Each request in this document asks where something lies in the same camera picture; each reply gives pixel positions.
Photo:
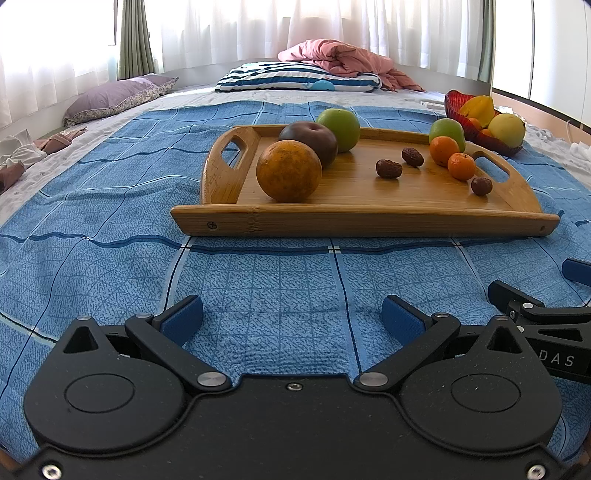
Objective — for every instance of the pink slipper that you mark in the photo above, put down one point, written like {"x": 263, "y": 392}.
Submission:
{"x": 60, "y": 138}
{"x": 9, "y": 175}

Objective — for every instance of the dark purple round fruit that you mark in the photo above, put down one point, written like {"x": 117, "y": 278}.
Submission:
{"x": 314, "y": 138}

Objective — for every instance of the white wardrobe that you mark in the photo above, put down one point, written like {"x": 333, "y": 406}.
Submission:
{"x": 531, "y": 46}

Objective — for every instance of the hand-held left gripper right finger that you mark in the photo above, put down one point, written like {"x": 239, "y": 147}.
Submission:
{"x": 401, "y": 321}

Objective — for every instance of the wooden bed frame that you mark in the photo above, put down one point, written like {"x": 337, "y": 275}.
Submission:
{"x": 545, "y": 113}

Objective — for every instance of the purple pillow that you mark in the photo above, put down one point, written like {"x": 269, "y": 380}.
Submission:
{"x": 111, "y": 97}

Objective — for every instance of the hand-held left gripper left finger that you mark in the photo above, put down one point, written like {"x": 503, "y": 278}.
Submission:
{"x": 182, "y": 321}

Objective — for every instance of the green apple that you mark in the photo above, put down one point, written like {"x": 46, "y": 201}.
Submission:
{"x": 341, "y": 127}
{"x": 448, "y": 129}

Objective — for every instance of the yellow starfruit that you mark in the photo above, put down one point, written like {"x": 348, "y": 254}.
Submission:
{"x": 480, "y": 110}

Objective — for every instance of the red glass bowl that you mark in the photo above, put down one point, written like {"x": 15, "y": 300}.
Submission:
{"x": 455, "y": 104}

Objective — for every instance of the green curtain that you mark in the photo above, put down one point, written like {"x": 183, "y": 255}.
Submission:
{"x": 136, "y": 41}
{"x": 485, "y": 41}

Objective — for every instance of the blue checked blanket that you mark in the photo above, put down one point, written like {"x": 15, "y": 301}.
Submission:
{"x": 115, "y": 221}

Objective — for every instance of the small orange mandarin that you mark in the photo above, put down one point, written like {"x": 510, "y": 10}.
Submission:
{"x": 461, "y": 167}
{"x": 474, "y": 123}
{"x": 487, "y": 134}

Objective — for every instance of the medium orange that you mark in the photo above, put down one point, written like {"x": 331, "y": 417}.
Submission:
{"x": 442, "y": 150}

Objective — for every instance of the pink quilt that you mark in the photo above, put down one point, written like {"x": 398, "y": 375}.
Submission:
{"x": 341, "y": 55}

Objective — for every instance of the grey bed sheet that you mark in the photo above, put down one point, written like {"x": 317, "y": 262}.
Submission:
{"x": 194, "y": 99}

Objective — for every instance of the dried red date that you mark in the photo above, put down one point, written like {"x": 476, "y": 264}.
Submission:
{"x": 388, "y": 168}
{"x": 481, "y": 186}
{"x": 412, "y": 157}

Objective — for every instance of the white garment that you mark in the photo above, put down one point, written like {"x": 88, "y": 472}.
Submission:
{"x": 16, "y": 150}

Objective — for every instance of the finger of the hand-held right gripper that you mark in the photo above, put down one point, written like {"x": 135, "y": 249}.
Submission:
{"x": 579, "y": 272}
{"x": 512, "y": 300}

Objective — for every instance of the blue white striped pillow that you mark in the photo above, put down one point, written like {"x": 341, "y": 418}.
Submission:
{"x": 277, "y": 76}

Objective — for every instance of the small white box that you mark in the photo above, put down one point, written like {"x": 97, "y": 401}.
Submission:
{"x": 431, "y": 104}

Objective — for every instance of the large brownish orange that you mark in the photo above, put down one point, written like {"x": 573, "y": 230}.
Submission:
{"x": 288, "y": 170}

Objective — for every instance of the white crumpled cloth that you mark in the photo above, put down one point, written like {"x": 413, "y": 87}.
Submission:
{"x": 581, "y": 154}

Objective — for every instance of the white sheer curtain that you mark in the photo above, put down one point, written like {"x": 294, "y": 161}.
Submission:
{"x": 277, "y": 27}

